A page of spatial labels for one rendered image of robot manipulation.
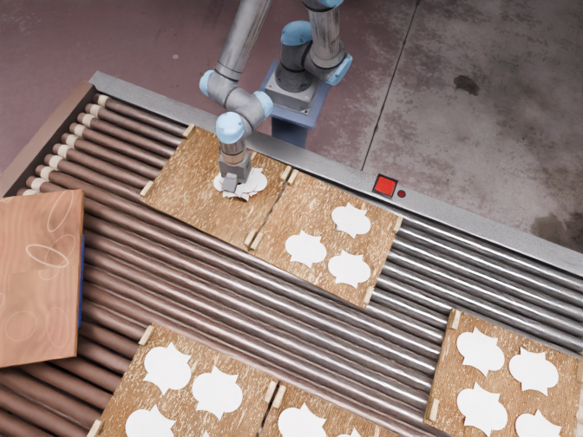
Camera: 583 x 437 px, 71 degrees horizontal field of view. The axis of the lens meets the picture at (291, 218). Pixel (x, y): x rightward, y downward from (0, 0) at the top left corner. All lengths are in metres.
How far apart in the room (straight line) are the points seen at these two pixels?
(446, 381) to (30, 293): 1.21
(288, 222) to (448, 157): 1.67
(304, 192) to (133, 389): 0.80
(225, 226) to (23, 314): 0.61
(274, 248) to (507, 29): 2.94
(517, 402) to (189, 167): 1.26
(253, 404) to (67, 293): 0.61
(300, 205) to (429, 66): 2.10
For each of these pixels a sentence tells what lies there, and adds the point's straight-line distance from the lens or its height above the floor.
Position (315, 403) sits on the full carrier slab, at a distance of 1.26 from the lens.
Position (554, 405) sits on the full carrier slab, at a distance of 1.50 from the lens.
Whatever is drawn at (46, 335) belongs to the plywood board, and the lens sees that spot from 1.30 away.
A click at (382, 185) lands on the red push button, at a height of 0.93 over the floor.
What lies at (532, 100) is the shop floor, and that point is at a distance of 3.41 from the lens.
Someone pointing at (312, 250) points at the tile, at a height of 0.94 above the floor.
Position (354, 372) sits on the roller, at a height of 0.92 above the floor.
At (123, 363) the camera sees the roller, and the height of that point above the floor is 0.92.
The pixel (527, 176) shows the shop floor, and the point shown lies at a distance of 3.01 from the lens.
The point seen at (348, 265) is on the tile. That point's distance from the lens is 1.32.
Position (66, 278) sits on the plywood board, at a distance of 1.32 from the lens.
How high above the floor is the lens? 2.19
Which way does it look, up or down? 66 degrees down
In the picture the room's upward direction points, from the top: 7 degrees clockwise
